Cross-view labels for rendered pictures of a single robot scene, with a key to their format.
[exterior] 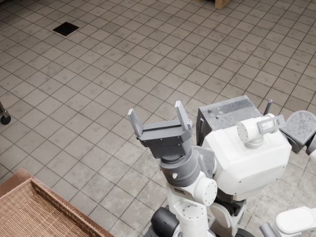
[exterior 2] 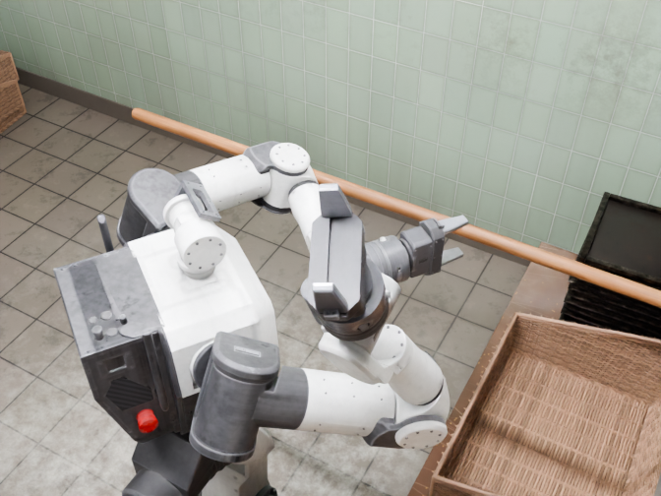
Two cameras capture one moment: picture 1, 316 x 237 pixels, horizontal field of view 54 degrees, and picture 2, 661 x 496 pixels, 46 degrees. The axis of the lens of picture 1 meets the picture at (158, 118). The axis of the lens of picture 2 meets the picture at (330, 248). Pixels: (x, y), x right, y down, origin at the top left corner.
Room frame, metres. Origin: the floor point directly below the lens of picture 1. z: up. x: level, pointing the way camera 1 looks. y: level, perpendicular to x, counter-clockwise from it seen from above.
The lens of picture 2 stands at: (0.49, 0.57, 2.27)
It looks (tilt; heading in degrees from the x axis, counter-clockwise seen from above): 44 degrees down; 264
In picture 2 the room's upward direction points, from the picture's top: straight up
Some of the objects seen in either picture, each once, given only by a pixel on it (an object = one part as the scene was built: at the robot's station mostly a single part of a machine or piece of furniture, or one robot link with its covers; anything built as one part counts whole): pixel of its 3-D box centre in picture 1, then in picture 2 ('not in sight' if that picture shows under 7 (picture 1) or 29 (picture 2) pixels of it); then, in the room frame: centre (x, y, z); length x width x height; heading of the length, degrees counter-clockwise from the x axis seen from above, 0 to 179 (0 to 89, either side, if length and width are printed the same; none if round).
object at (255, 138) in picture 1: (256, 130); (195, 237); (0.61, -0.31, 1.46); 0.10 x 0.07 x 0.09; 110
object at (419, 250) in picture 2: not in sight; (406, 254); (0.25, -0.44, 1.26); 0.12 x 0.10 x 0.13; 19
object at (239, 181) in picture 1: (235, 152); (173, 335); (0.67, -0.29, 1.26); 0.34 x 0.30 x 0.36; 110
